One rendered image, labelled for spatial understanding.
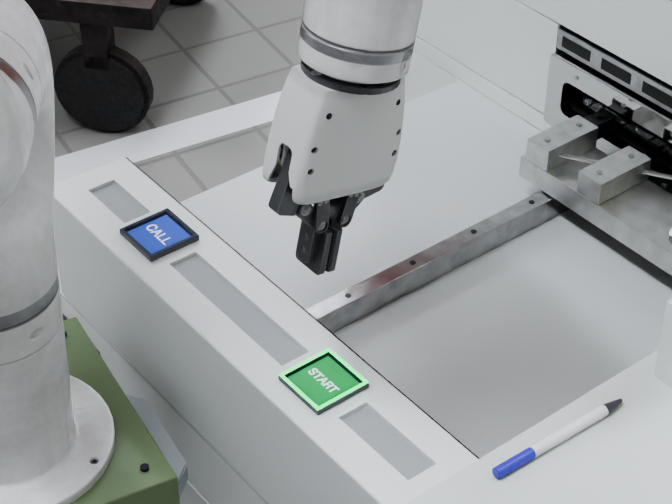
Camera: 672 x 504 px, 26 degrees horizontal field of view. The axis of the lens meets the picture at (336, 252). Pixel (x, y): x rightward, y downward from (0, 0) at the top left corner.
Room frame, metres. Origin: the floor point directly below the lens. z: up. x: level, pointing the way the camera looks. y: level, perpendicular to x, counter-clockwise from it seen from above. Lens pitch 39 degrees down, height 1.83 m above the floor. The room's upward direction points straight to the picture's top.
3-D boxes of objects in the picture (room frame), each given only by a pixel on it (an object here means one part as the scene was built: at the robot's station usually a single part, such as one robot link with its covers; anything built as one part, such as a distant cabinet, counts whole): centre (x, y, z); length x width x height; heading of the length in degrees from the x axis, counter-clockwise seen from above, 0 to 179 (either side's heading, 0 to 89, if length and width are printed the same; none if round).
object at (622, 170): (1.31, -0.31, 0.89); 0.08 x 0.03 x 0.03; 128
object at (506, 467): (0.84, -0.18, 0.97); 0.14 x 0.01 x 0.01; 127
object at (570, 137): (1.37, -0.26, 0.89); 0.08 x 0.03 x 0.03; 128
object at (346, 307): (1.24, -0.12, 0.84); 0.50 x 0.02 x 0.03; 128
